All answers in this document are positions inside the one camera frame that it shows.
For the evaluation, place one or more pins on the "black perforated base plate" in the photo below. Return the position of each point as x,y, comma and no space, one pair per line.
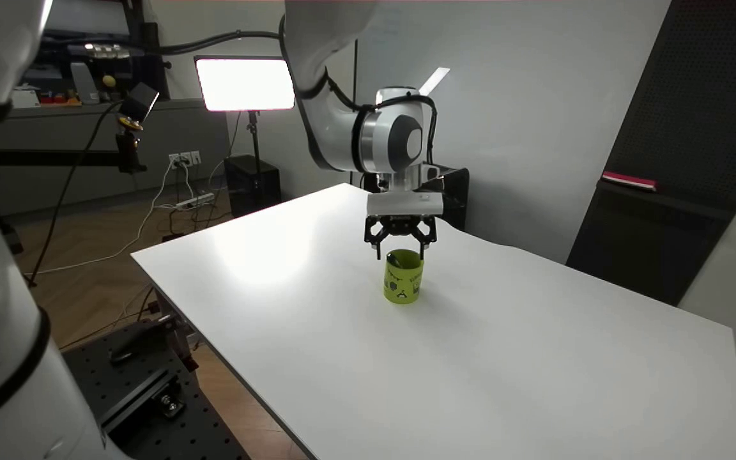
144,393

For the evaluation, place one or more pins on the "bright LED light panel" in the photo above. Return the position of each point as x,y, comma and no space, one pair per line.
239,85

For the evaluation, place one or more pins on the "grey shelf with clutter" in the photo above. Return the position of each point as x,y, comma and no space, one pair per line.
89,57

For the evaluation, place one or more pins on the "black speaker box on floor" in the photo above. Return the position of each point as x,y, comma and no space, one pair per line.
250,184

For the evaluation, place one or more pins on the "black camera on stand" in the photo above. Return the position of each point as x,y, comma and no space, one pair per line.
132,119

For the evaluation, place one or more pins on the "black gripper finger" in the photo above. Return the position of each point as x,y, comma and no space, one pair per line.
425,234
374,234

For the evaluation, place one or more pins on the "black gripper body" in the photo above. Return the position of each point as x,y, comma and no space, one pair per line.
402,211

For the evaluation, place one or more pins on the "black box behind table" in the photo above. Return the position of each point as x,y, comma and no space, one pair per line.
450,181

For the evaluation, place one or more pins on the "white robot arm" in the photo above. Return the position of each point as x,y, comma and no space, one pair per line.
42,409

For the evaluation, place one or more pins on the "black cabinet with pink label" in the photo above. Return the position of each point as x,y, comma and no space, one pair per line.
667,188

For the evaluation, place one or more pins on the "green mug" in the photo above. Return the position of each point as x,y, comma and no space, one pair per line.
402,281

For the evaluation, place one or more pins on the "white power strip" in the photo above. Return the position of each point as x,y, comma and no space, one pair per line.
194,199

